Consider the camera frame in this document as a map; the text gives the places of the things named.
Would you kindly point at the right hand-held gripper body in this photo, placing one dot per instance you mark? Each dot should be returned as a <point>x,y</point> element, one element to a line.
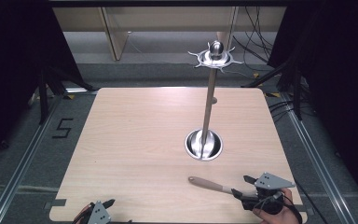
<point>272,181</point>

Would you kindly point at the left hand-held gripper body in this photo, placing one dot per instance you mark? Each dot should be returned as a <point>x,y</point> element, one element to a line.
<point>100,215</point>

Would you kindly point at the metal utensil rack with hooks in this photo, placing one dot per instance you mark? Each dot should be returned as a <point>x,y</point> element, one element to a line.
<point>204,144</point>

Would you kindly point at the person's right hand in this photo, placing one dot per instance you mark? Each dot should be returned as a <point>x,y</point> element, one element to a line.
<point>284,214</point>

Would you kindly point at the black metal stand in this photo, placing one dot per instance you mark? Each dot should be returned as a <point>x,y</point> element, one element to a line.
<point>296,93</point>
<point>43,93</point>

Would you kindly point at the black curtain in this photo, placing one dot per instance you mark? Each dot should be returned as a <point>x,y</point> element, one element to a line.
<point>15,62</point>
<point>345,93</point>

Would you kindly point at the light wooden desk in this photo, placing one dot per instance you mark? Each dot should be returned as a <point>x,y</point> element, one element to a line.
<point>167,18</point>

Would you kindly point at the metal floor rail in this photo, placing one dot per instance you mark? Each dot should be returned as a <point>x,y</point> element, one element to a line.
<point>320,168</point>
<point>21,168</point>

